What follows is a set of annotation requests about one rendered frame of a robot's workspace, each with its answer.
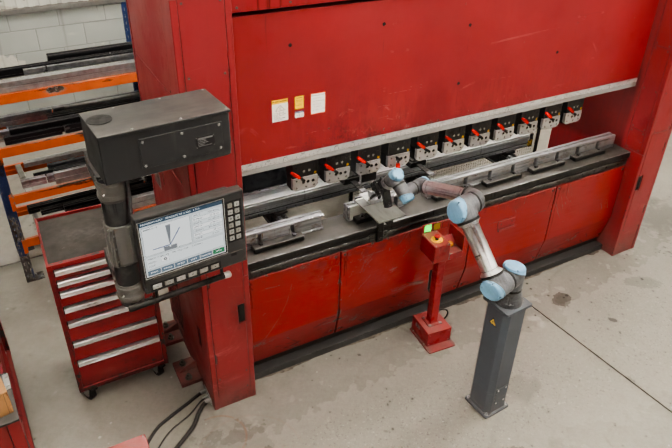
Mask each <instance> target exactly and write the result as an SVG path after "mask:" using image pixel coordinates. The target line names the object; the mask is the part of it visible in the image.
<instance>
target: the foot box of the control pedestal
mask: <svg viewBox="0 0 672 448"><path fill-rule="evenodd" d="M424 316H427V311H425V312H422V313H419V314H415V315H413V319H412V327H411V328H410V330H411V332H412V333H413V334H414V335H415V337H416V338H417V339H418V341H419V342H420V343H421V344H422V346H423V347H424V348H425V350H426V351H427V352H428V353H429V354H432V353H435V352H438V351H441V350H444V349H447V348H450V347H453V346H455V343H454V342H453V341H452V340H451V338H450V334H451V328H452V327H451V326H450V325H449V324H448V323H447V322H446V320H445V319H444V318H443V317H442V316H441V315H440V313H439V312H438V318H439V320H440V321H441V322H442V324H438V325H435V326H432V327H428V325H427V324H426V323H425V322H424V320H423V319H422V318H421V317H424Z"/></svg>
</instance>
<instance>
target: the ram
mask: <svg viewBox="0 0 672 448"><path fill-rule="evenodd" d="M658 4H659V0H347V1H338V2H329V3H321V4H312V5H303V6H294V7H285V8H276V9H268V10H259V11H250V12H241V13H232V25H233V41H234V57H235V72H236V88H237V104H238V120H239V136H240V152H241V166H243V165H248V164H252V163H257V162H261V161H266V160H270V159H275V158H279V157H284V156H288V155H293V154H297V153H302V152H306V151H311V150H315V149H320V148H324V147H329V146H333V145H338V144H342V143H347V142H351V141H356V140H360V139H365V138H369V137H374V136H378V135H383V134H387V133H392V132H396V131H401V130H405V129H410V128H414V127H419V126H423V125H428V124H432V123H436V122H441V121H445V120H450V119H454V118H459V117H463V116H468V115H472V114H477V113H481V112H486V111H490V110H495V109H499V108H504V107H508V106H513V105H517V104H522V103H526V102H531V101H535V100H540V99H544V98H549V97H553V96H558V95H562V94H567V93H571V92H576V91H580V90H585V89H589V88H594V87H598V86H603V85H607V84H612V83H616V82H621V81H625V80H630V79H634V78H638V75H639V71H640V67H641V64H642V60H643V57H644V53H645V50H646V46H647V43H648V39H649V36H650V32H651V28H652V25H653V21H654V18H655V14H656V11H657V7H658ZM635 85H636V82H635V83H630V84H626V85H622V86H617V87H613V88H608V89H604V90H599V91H595V92H591V93H586V94H582V95H577V96H573V97H569V98H564V99H560V100H555V101H551V102H546V103H542V104H538V105H533V106H529V107H524V108H520V109H516V110H511V111H507V112H502V113H498V114H494V115H489V116H485V117H480V118H476V119H471V120H467V121H463V122H458V123H454V124H449V125H445V126H441V127H436V128H432V129H427V130H423V131H418V132H414V133H410V134H405V135H401V136H396V137H392V138H388V139H383V140H379V141H374V142H370V143H365V144H361V145H357V146H352V147H348V148H343V149H339V150H335V151H330V152H326V153H321V154H317V155H312V156H308V157H304V158H299V159H295V160H290V161H286V162H282V163H277V164H273V165H268V166H264V167H260V168H255V169H251V170H246V171H242V176H247V175H251V174H255V173H260V172H264V171H268V170H273V169H277V168H281V167H286V166H290V165H294V164H299V163H303V162H307V161H312V160H316V159H320V158H325V157H329V156H333V155H338V154H342V153H346V152H351V151H355V150H360V149H364V148H368V147H373V146H377V145H381V144H386V143H390V142H394V141H399V140H403V139H407V138H412V137H416V136H420V135H425V134H429V133H433V132H438V131H442V130H446V129H451V128H455V127H459V126H464V125H468V124H473V123H477V122H481V121H486V120H490V119H494V118H499V117H503V116H507V115H512V114H516V113H520V112H525V111H529V110H533V109H538V108H542V107H546V106H551V105H555V104H559V103H564V102H568V101H572V100H577V99H581V98H586V97H590V96H594V95H599V94H603V93H607V92H612V91H616V90H620V89H625V88H629V87H633V86H635ZM324 91H326V99H325V112H323V113H318V114H313V115H311V94H313V93H319V92H324ZM302 95H304V108H300V109H295V97H296V96H302ZM286 98H288V120H284V121H279V122H274V123H272V101H274V100H280V99H286ZM303 110H304V117H299V118H295V112H297V111H303Z"/></svg>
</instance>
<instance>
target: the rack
mask: <svg viewBox="0 0 672 448"><path fill-rule="evenodd" d="M120 3H121V9H122V16H123V22H124V29H125V35H126V42H130V41H132V40H131V33H130V27H129V20H128V13H127V6H126V2H120ZM124 10H125V11H124ZM125 17H126V18H125ZM126 23H127V24H126ZM127 30H128V31H127ZM128 37H129V38H128ZM132 82H133V88H134V91H137V90H139V87H138V81H137V74H136V71H135V72H130V73H124V74H117V75H112V76H106V77H100V78H94V79H88V80H82V81H76V82H70V83H62V84H58V85H52V86H46V87H40V88H34V89H28V90H22V91H16V92H10V93H9V92H8V93H2V94H0V105H6V104H12V103H17V102H23V101H29V100H35V99H40V98H46V97H51V96H57V95H63V94H69V93H75V92H81V91H86V90H92V89H98V88H104V87H109V86H115V85H121V84H127V83H132ZM83 141H85V140H84V135H83V131H81V132H71V133H68V134H67V135H62V136H57V137H52V138H47V139H42V140H37V141H32V142H27V143H22V144H20V143H17V144H13V145H12V146H7V147H2V148H0V195H1V199H2V202H3V205H4V209H5V212H6V215H7V219H8V222H9V226H10V229H11V232H12V236H13V239H14V243H15V246H16V249H17V252H18V254H19V256H20V260H21V263H22V266H23V270H24V273H25V277H26V280H27V283H29V282H32V281H36V280H39V279H43V278H45V275H44V273H43V271H39V272H36V273H34V271H33V267H32V264H31V260H30V257H29V251H30V250H33V249H35V248H34V245H38V244H40V241H39V237H38V235H36V236H32V237H28V238H25V237H24V236H23V232H22V229H21V225H20V222H19V218H18V217H19V216H23V215H27V214H29V213H28V210H27V206H26V205H30V204H34V203H38V202H42V201H46V200H50V199H46V200H42V201H38V202H34V203H30V204H26V205H22V206H18V207H16V205H17V204H21V203H25V202H29V201H33V200H37V199H41V198H45V197H50V196H54V195H58V194H62V193H66V192H70V191H74V190H78V189H82V188H86V187H91V186H95V185H94V182H93V180H92V178H91V177H86V178H82V179H79V180H75V181H71V182H66V183H62V184H58V185H54V186H49V187H45V188H41V189H37V190H32V189H31V187H30V188H25V189H24V190H25V192H24V193H20V194H16V195H13V194H12V193H11V190H10V186H9V183H8V179H7V176H9V175H14V174H18V175H19V178H20V180H21V179H25V178H26V175H25V173H24V172H27V171H31V170H36V169H40V168H45V167H47V163H45V164H40V165H36V166H31V167H27V168H25V167H24V164H23V162H20V163H15V164H11V165H6V166H4V163H3V159H2V158H6V157H11V156H16V155H21V154H26V153H30V152H35V151H40V150H45V149H49V148H54V147H59V146H64V145H68V144H73V143H78V142H83ZM154 206H156V203H154V204H151V205H147V206H144V207H139V208H135V209H133V210H134V212H136V211H139V210H143V209H147V208H150V207H154ZM26 257H28V259H27V258H26ZM22 258H23V260H22ZM28 262H29V264H28ZM24 264H25V266H24ZM30 268H31V271H30ZM25 269H26V270H27V272H26V270H25Z"/></svg>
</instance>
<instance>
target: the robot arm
mask: <svg viewBox="0 0 672 448"><path fill-rule="evenodd" d="M403 178H404V172H403V171H402V170H401V169H400V168H394V169H392V170H391V171H390V172H389V173H388V174H387V175H385V176H381V177H380V179H379V180H376V181H374V182H372V183H371V184H370V185H371V187H372V190H373V192H371V191H370V190H368V197H369V198H368V201H372V200H373V199H375V198H377V197H378V199H381V198H382V199H383V205H384V208H390V207H392V206H393V205H392V199H391V193H390V189H392V188H393V189H394V191H395V193H396V194H397V196H398V197H399V199H400V200H401V202H402V203H403V204H407V203H409V202H410V201H412V200H413V199H414V198H415V197H414V195H416V194H418V193H425V194H429V195H433V196H437V197H441V198H446V199H450V200H452V201H451V202H450V203H449V204H448V207H447V215H448V217H449V219H450V220H451V221H452V222H453V223H455V224H457V226H458V227H460V228H462V229H463V232H464V234H465V236H466V238H467V241H468V243H469V245H470V248H471V250H472V252H473V254H474V257H475V259H476V261H477V263H478V266H479V268H480V270H481V275H480V278H481V280H482V283H481V285H480V290H481V292H482V294H483V295H484V296H485V297H486V298H487V299H489V300H491V301H494V302H495V303H496V304H497V305H498V306H500V307H502V308H505V309H509V310H514V309H518V308H520V307H521V306H522V304H523V296H522V288H523V283H524V279H525V275H526V267H525V266H524V265H523V264H522V263H520V262H518V261H515V260H506V261H505V262H504V263H503V265H502V266H503V267H502V268H501V267H499V266H498V265H497V263H496V261H495V258H494V256H493V254H492V252H491V249H490V247H489V245H488V242H487V240H486V238H485V236H484V233H483V231H482V229H481V226H480V224H479V219H480V216H479V214H478V212H480V211H481V210H482V209H483V208H484V206H485V197H484V195H483V193H482V192H481V191H479V190H477V189H475V188H471V187H465V188H462V187H457V186H453V185H448V184H444V183H439V182H435V181H430V180H429V179H428V178H427V177H426V176H422V177H419V178H417V179H415V180H413V181H411V182H409V183H407V184H406V182H405V181H404V179H403Z"/></svg>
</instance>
